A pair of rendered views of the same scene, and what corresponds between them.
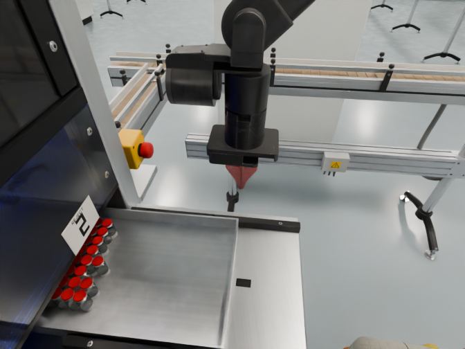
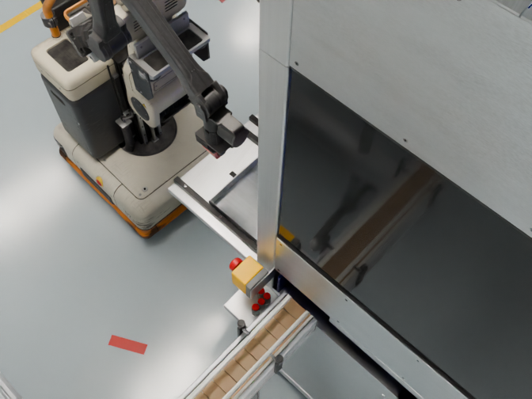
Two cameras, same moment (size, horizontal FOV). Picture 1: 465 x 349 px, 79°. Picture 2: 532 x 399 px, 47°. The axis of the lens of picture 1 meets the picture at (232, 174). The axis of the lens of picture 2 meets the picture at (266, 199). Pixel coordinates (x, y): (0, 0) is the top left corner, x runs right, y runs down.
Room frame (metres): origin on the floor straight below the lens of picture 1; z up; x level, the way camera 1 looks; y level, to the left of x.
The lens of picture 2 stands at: (1.05, 0.65, 2.52)
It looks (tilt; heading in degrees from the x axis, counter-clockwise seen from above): 60 degrees down; 215
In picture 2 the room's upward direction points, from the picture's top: 2 degrees clockwise
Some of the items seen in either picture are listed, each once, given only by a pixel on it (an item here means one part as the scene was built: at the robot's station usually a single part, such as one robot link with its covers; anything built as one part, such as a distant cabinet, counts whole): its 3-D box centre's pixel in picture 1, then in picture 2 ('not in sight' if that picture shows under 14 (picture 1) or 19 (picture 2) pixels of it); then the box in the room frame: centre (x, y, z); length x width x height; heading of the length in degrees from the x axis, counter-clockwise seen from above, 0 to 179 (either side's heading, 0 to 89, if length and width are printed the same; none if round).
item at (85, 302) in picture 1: (84, 300); not in sight; (0.22, 0.26, 0.90); 0.02 x 0.02 x 0.05
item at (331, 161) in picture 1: (334, 162); not in sight; (1.11, -0.52, 0.50); 0.12 x 0.05 x 0.09; 83
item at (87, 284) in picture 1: (90, 289); not in sight; (0.25, 0.26, 0.90); 0.02 x 0.02 x 0.05
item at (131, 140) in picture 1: (126, 149); (249, 276); (0.56, 0.26, 0.99); 0.08 x 0.07 x 0.07; 83
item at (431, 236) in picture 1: (420, 217); not in sight; (1.10, -1.14, 0.07); 0.50 x 0.08 x 0.14; 173
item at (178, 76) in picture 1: (214, 59); (224, 118); (0.35, 0.02, 1.29); 0.11 x 0.09 x 0.12; 84
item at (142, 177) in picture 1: (125, 180); (256, 306); (0.58, 0.30, 0.87); 0.14 x 0.13 x 0.02; 83
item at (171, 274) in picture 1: (147, 268); (278, 208); (0.29, 0.17, 0.90); 0.34 x 0.26 x 0.04; 84
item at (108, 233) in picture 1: (93, 260); not in sight; (0.30, 0.28, 0.90); 0.18 x 0.02 x 0.05; 174
